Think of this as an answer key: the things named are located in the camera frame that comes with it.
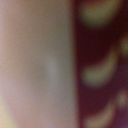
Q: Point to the colourful cereal bar box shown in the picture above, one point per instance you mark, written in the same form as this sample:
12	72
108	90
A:
100	43

